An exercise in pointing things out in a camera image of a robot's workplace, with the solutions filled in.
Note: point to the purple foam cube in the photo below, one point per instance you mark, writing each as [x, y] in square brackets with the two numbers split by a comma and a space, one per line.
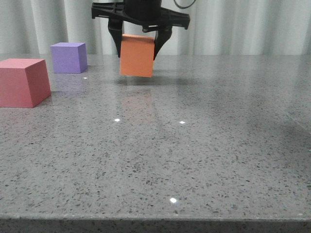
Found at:
[69, 57]

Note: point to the orange foam cube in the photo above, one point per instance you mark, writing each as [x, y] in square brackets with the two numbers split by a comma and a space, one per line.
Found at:
[137, 55]

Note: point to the pale green curtain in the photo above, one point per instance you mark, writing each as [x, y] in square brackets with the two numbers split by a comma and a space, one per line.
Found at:
[231, 27]

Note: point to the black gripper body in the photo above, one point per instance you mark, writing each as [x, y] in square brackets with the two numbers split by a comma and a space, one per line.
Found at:
[146, 13]

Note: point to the red foam cube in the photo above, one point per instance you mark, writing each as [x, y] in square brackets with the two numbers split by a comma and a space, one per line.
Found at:
[23, 82]

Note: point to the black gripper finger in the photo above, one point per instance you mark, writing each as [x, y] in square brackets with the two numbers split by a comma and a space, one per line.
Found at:
[116, 34]
[161, 37]

